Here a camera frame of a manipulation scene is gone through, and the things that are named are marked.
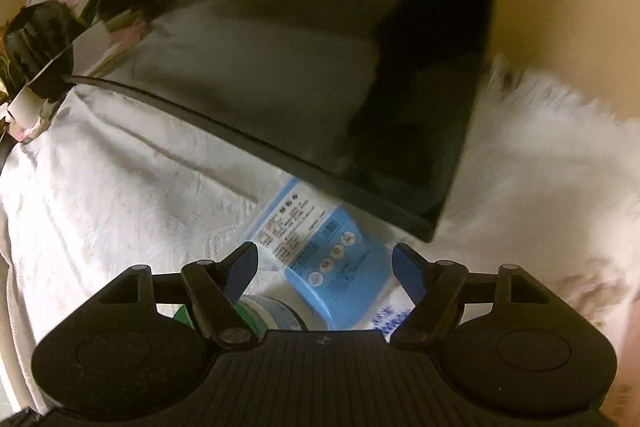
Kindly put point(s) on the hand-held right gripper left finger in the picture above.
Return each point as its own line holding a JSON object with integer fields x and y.
{"x": 244, "y": 259}

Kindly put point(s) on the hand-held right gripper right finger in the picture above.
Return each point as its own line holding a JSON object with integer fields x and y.
{"x": 406, "y": 266}

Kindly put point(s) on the blue face mask packet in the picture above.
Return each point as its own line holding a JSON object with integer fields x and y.
{"x": 325, "y": 257}

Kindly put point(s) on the white packet with blue print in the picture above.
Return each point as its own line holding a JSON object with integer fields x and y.
{"x": 395, "y": 314}

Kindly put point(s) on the white textured cloth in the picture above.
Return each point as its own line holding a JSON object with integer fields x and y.
{"x": 125, "y": 187}

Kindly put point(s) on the black computer monitor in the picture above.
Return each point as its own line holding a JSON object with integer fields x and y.
{"x": 300, "y": 57}

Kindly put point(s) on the potted flower plant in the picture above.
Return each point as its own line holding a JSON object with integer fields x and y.
{"x": 10, "y": 107}

